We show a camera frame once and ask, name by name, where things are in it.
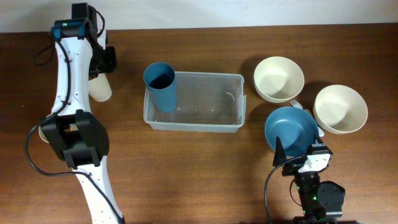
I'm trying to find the blue bowl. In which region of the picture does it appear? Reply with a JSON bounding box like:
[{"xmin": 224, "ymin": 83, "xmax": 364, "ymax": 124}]
[{"xmin": 264, "ymin": 106, "xmax": 319, "ymax": 157}]

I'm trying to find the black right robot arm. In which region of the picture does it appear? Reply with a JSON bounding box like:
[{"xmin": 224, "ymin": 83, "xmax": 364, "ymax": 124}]
[{"xmin": 273, "ymin": 135, "xmax": 345, "ymax": 224}]

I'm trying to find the white plastic fork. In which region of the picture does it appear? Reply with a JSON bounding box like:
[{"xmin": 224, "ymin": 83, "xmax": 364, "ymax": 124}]
[{"xmin": 289, "ymin": 100, "xmax": 325, "ymax": 137}]

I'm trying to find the cream bowl at back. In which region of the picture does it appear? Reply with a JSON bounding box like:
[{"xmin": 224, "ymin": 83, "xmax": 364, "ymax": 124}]
[{"xmin": 253, "ymin": 56, "xmax": 305, "ymax": 103}]

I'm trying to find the blue cup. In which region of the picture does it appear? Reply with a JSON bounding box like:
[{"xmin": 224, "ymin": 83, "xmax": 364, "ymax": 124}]
[{"xmin": 144, "ymin": 62, "xmax": 177, "ymax": 113}]

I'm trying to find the clear plastic storage container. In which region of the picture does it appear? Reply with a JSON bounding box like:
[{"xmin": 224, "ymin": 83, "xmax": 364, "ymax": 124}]
[{"xmin": 144, "ymin": 72, "xmax": 246, "ymax": 133}]

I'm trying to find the cream cup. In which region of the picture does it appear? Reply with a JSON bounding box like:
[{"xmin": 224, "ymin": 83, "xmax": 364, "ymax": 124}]
[
  {"xmin": 89, "ymin": 73, "xmax": 112, "ymax": 102},
  {"xmin": 39, "ymin": 124, "xmax": 78, "ymax": 143}
]

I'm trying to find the cream bowl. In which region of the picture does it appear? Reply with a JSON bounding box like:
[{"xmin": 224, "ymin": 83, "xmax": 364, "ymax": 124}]
[
  {"xmin": 253, "ymin": 56, "xmax": 305, "ymax": 103},
  {"xmin": 313, "ymin": 85, "xmax": 368, "ymax": 134}
]

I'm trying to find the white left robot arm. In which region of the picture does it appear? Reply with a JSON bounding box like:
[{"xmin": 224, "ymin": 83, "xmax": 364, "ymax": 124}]
[{"xmin": 37, "ymin": 2, "xmax": 125, "ymax": 223}]

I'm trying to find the cream bowl at right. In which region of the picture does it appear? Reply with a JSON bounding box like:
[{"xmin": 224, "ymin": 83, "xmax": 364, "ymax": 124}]
[{"xmin": 313, "ymin": 85, "xmax": 368, "ymax": 134}]

